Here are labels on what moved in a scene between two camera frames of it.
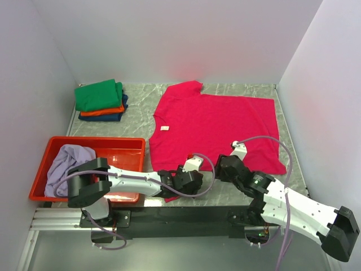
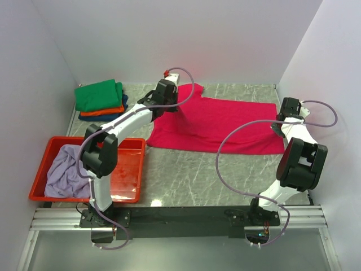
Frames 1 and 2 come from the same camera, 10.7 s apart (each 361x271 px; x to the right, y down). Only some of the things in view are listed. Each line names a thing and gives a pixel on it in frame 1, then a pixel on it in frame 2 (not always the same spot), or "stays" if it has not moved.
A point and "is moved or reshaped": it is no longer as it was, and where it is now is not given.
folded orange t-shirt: (120, 109) stays
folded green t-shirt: (104, 94) stays
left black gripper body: (180, 170) to (174, 98)
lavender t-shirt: (67, 157) stays
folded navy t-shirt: (110, 117) stays
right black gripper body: (223, 176) to (276, 129)
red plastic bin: (123, 153) stays
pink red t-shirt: (186, 122) is moved or reshaped
